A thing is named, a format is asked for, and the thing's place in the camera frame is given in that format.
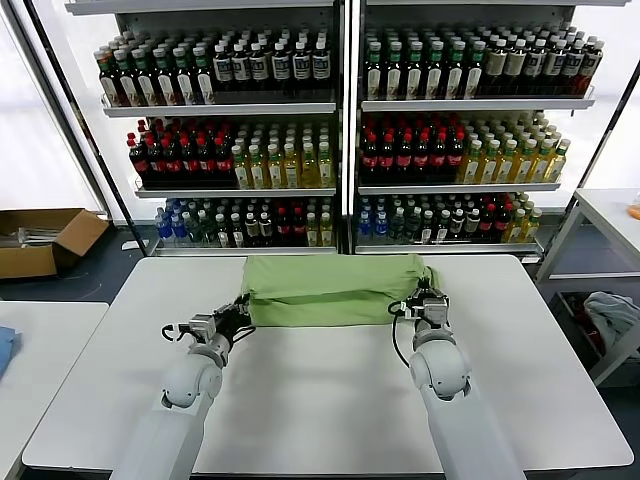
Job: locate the silver rods bundle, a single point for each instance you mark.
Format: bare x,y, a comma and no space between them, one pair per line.
35,235

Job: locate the blue folded cloth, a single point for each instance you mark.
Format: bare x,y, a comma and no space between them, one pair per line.
7,350

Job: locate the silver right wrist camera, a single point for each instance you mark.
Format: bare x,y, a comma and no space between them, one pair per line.
436,312

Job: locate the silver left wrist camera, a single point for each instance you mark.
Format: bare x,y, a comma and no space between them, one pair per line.
202,327

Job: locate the blue-label dark drink bottle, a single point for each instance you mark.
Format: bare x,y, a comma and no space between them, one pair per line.
321,67
260,68
574,67
241,69
301,67
555,67
536,67
223,70
592,67
281,68

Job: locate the black window mullion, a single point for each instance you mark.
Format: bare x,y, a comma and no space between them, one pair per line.
75,100
606,126

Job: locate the yellow juice bottle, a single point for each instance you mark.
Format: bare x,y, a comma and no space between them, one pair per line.
326,170
507,167
533,227
275,171
257,172
326,232
312,232
524,166
542,166
472,167
309,170
558,164
292,171
241,172
517,229
490,167

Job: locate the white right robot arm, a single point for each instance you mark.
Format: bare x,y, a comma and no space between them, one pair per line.
440,370

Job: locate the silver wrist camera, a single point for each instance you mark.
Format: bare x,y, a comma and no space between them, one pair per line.
202,327
436,312

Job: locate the green-cap dark tea bottle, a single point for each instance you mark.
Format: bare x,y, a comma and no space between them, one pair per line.
107,85
415,75
205,82
373,75
436,75
127,85
476,75
185,83
146,84
456,75
166,83
394,75

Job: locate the grey-blue garment pile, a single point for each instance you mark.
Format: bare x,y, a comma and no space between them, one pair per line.
610,315

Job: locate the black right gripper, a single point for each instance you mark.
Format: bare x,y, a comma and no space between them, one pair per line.
429,294

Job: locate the grey drinks shelf unit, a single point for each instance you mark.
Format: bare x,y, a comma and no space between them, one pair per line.
475,106
220,111

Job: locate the light green t-shirt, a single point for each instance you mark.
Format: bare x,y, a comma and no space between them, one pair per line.
325,280

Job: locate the white side table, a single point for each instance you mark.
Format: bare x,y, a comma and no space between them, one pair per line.
607,210

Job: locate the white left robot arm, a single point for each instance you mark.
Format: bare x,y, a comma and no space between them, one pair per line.
190,380

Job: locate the red garment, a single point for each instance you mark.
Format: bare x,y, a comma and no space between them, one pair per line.
591,334

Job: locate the clear bag with orange contents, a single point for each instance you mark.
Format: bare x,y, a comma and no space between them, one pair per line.
635,211

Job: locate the black storage bin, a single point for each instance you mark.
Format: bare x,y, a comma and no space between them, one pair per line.
570,312

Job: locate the clear green water bottle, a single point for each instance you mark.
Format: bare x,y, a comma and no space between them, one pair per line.
193,231
397,227
412,227
207,231

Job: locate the beige-label dark drink bottle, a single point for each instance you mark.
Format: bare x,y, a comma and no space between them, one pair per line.
515,67
496,67

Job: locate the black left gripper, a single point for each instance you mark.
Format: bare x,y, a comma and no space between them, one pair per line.
230,320

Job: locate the white-cap dark drink bottle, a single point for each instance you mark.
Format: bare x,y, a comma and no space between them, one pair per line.
251,231
222,232
266,231
472,227
427,229
442,229
457,227
237,232

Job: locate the brown cardboard box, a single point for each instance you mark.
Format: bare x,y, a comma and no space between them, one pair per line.
30,262

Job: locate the blue water bottle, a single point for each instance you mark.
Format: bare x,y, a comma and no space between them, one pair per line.
366,226
381,226
161,230
177,229

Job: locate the red-cap cola bottle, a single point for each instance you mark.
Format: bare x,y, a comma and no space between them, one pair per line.
455,160
404,160
438,160
282,230
387,160
138,162
189,164
298,230
172,164
487,225
421,160
370,160
155,164
205,164
501,225
223,163

